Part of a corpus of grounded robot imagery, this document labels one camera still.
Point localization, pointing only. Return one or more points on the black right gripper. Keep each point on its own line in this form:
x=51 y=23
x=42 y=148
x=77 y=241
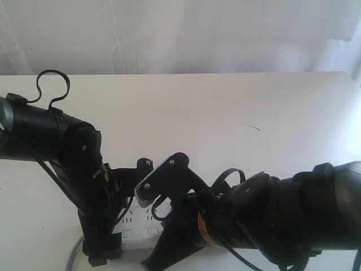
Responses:
x=196 y=220

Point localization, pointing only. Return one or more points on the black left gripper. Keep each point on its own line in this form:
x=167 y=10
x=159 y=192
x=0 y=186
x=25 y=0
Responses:
x=105 y=193

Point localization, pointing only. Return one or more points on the white five-outlet power strip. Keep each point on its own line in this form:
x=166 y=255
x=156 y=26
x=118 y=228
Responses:
x=140 y=230

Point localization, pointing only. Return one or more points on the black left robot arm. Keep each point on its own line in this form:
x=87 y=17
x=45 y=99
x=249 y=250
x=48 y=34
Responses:
x=69 y=150

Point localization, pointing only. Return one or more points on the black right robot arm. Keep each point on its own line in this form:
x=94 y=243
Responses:
x=288 y=221

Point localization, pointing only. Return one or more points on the white curtain backdrop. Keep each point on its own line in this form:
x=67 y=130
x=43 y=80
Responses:
x=154 y=37

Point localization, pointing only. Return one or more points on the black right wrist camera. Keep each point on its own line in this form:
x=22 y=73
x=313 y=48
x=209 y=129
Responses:
x=160 y=179

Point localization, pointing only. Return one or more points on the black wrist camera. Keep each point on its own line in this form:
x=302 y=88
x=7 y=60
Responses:
x=160 y=179
x=144 y=167

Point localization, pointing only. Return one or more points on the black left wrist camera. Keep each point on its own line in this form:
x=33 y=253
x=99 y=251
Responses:
x=144 y=167

